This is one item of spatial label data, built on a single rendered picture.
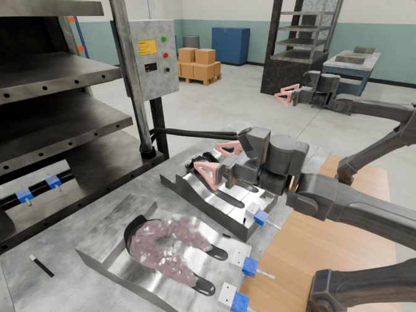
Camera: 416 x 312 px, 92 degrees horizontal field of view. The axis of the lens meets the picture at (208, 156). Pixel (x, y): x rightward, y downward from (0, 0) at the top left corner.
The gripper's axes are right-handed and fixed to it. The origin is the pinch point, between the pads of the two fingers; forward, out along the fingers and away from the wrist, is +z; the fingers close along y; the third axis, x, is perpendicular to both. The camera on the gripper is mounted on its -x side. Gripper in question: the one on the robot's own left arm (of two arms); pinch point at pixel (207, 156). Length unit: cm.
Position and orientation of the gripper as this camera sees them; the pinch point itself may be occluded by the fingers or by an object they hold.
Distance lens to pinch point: 51.8
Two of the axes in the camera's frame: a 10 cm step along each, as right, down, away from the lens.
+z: -8.4, -3.1, 4.5
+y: -5.5, 4.8, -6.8
